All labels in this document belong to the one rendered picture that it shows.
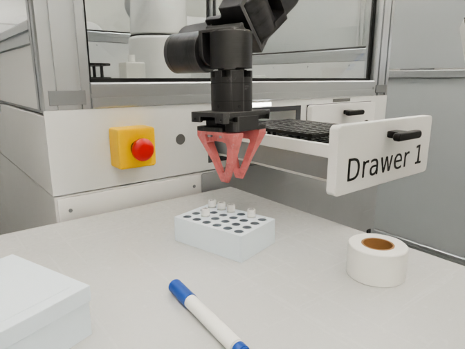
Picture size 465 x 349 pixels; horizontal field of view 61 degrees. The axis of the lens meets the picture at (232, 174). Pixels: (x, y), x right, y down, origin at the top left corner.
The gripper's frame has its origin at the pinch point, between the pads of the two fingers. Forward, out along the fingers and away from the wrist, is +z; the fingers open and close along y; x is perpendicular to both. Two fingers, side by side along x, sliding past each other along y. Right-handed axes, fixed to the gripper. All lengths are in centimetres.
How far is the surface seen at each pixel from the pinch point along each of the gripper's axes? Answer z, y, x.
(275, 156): 0.2, -17.1, -3.7
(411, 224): 70, -199, -22
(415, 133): -4.5, -26.7, 17.6
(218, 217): 6.4, 1.4, -1.7
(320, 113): -5, -53, -13
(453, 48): -31, -196, -9
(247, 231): 6.6, 3.3, 5.1
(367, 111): -5, -74, -8
